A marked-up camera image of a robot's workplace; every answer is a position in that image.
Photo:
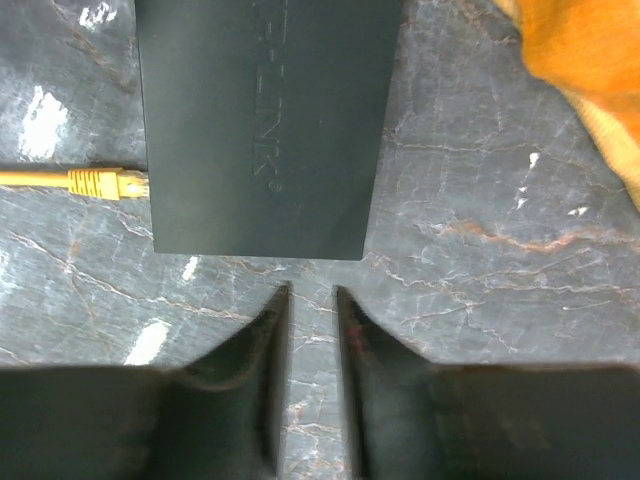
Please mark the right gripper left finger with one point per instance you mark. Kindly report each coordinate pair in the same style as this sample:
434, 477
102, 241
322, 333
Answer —
218, 417

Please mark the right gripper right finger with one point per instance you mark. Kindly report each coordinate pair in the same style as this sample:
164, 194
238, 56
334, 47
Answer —
407, 417

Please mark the black network switch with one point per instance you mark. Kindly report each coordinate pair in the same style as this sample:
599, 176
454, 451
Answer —
263, 123

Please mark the orange Mickey pillow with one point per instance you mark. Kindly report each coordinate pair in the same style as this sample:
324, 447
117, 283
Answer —
589, 51

